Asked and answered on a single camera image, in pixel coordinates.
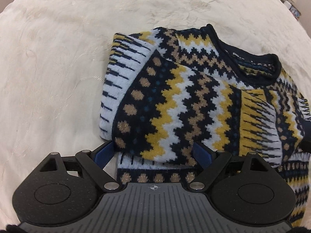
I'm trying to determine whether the clutter at bedside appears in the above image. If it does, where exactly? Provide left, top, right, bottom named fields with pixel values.
left=280, top=0, right=301, bottom=21

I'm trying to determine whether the patterned knit sweater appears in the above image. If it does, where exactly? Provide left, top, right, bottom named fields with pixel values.
left=100, top=25, right=310, bottom=226

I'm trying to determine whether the cream bed cover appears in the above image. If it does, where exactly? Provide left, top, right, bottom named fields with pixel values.
left=1, top=0, right=310, bottom=228

